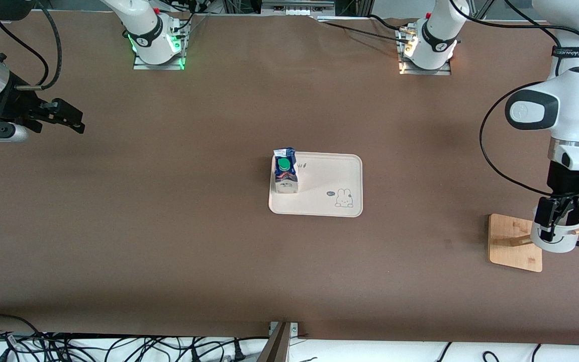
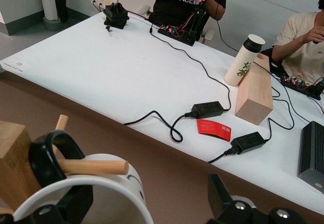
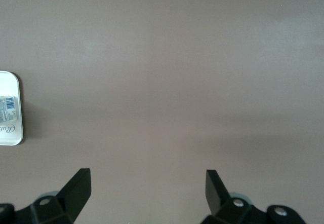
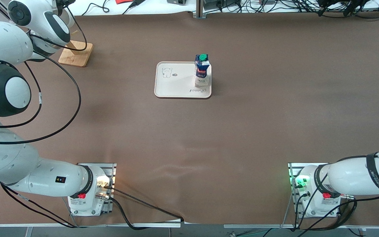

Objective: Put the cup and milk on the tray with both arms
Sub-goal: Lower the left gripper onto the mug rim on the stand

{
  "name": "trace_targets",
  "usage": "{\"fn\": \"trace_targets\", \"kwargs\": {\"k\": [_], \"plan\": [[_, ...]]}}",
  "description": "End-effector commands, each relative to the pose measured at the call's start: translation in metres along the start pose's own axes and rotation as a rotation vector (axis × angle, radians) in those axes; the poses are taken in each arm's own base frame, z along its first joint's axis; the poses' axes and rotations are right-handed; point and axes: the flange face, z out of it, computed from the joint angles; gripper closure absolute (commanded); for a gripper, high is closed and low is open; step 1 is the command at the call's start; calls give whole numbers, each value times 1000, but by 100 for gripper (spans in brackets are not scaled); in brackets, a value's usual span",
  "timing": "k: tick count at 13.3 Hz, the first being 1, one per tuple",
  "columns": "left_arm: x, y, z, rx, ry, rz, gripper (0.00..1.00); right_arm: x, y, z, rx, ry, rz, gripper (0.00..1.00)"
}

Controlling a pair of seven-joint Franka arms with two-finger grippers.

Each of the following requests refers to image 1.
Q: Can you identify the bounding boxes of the wooden mug stand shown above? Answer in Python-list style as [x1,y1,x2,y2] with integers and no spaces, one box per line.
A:
[489,214,579,273]

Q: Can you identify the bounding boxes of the grey power strip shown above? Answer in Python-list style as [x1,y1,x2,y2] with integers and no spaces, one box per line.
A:
[261,0,336,16]

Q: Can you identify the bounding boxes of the cream rabbit print tray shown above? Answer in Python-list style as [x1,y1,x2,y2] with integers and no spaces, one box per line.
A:
[268,151,363,218]

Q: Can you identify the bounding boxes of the aluminium profile bar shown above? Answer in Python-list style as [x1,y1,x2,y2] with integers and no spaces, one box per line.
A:
[257,322,293,362]

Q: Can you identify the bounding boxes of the tangled black cables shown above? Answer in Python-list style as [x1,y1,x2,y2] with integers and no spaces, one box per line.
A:
[0,314,270,362]

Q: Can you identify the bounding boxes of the black cable on table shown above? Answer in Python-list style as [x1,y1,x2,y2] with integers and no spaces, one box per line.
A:
[364,14,417,32]
[315,19,411,45]

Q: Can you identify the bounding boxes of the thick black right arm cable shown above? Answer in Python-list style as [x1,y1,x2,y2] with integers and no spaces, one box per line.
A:
[32,0,63,91]

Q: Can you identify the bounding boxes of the metal corner bracket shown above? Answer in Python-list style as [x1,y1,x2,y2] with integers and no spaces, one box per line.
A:
[268,322,299,338]

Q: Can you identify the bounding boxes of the white smiley face mug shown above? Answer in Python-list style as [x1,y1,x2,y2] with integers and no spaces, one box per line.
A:
[530,214,579,253]

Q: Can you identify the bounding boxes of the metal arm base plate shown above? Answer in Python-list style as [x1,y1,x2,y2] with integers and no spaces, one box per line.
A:
[133,49,186,70]
[399,59,452,76]

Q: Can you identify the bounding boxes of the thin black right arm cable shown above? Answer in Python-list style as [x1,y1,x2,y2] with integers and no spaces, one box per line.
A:
[0,20,51,88]

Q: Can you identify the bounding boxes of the blue white milk carton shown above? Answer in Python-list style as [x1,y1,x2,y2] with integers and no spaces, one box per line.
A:
[273,147,300,195]

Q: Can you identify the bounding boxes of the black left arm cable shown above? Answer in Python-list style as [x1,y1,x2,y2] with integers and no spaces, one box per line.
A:
[448,0,579,197]

